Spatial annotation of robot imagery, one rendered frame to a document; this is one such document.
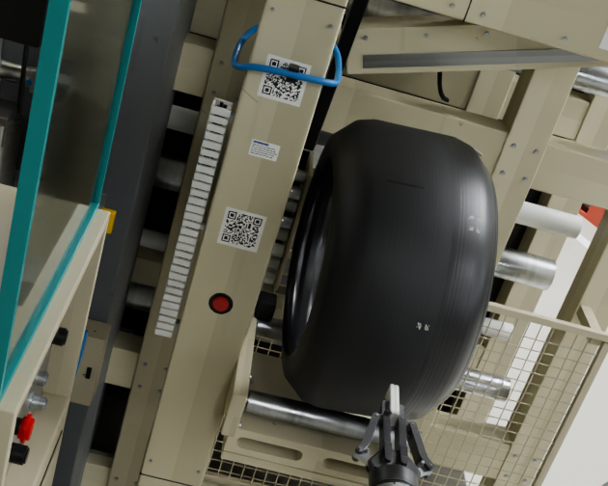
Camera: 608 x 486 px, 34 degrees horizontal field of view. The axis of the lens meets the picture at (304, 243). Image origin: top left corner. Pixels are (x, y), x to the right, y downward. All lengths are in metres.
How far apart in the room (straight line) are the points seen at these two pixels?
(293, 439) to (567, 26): 0.94
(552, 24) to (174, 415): 1.05
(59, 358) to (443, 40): 0.99
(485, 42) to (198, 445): 1.01
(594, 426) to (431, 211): 2.55
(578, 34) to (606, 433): 2.41
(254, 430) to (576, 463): 2.14
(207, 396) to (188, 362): 0.09
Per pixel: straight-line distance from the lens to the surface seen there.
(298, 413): 1.91
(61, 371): 1.80
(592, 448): 4.01
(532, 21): 1.97
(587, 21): 2.00
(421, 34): 2.09
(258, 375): 2.17
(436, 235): 1.68
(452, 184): 1.74
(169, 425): 2.05
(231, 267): 1.84
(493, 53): 2.12
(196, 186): 1.79
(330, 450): 1.94
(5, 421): 1.19
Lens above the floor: 2.01
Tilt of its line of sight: 26 degrees down
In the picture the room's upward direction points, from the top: 18 degrees clockwise
